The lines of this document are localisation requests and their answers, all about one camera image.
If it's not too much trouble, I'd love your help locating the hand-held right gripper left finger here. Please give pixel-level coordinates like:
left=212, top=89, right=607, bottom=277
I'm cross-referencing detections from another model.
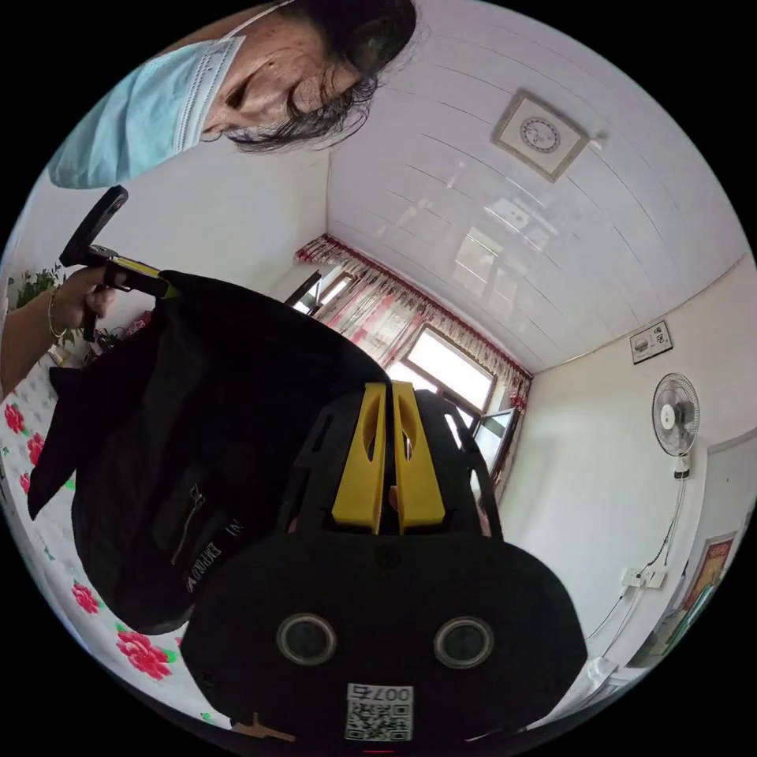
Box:
left=331, top=382, right=389, bottom=528

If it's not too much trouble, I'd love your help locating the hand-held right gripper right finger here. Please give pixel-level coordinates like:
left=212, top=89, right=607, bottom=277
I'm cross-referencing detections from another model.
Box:
left=391, top=381, right=446, bottom=535

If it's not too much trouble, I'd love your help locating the black long sleeve shirt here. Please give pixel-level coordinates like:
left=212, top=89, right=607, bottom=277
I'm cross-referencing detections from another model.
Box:
left=26, top=270, right=394, bottom=637

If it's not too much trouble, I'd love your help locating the person's left forearm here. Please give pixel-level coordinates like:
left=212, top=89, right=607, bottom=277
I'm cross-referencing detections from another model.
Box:
left=0, top=288, right=67, bottom=398

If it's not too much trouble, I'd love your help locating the person's left hand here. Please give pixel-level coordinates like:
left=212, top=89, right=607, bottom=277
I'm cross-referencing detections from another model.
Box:
left=54, top=273, right=117, bottom=348

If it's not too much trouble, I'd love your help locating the green potted plant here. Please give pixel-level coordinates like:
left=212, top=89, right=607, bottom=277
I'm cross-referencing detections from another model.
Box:
left=13, top=264, right=68, bottom=311

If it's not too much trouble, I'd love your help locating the window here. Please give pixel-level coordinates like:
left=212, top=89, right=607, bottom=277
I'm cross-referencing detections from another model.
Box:
left=285, top=267, right=524, bottom=469

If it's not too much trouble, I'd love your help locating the red and white curtain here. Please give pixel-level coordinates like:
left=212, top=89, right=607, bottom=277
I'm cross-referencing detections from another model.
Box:
left=294, top=233, right=534, bottom=415

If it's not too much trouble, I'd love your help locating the person's body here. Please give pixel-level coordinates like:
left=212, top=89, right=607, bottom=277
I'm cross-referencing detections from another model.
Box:
left=47, top=0, right=419, bottom=191

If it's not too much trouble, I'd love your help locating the square ceiling lamp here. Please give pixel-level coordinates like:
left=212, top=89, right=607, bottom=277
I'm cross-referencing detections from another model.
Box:
left=490, top=88, right=591, bottom=184

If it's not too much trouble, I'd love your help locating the white wall fan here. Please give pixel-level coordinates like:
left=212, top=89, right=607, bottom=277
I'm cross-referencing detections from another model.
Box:
left=651, top=371, right=703, bottom=481

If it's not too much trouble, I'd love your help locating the framed wall picture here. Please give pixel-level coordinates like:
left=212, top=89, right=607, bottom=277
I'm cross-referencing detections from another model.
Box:
left=628, top=321, right=675, bottom=366

